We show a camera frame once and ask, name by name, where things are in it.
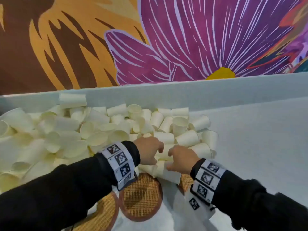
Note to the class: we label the person's right hand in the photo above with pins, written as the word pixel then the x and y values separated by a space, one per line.
pixel 183 159

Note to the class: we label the person's left hand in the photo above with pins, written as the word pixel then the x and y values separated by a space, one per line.
pixel 148 150

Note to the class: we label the single white paper cup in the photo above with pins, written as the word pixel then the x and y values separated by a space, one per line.
pixel 166 174

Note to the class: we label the round woven coaster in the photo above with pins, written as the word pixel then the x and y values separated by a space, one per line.
pixel 185 182
pixel 103 211
pixel 140 197

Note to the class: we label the pile of paper cups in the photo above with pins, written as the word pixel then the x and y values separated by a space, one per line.
pixel 72 132

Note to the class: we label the person's right forearm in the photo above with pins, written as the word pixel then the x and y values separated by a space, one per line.
pixel 255 204

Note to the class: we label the person's left forearm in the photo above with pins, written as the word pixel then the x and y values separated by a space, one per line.
pixel 60 194

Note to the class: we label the white marker wristband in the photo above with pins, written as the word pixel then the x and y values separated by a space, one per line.
pixel 207 179
pixel 120 161

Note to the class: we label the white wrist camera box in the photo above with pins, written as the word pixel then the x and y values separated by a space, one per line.
pixel 196 205

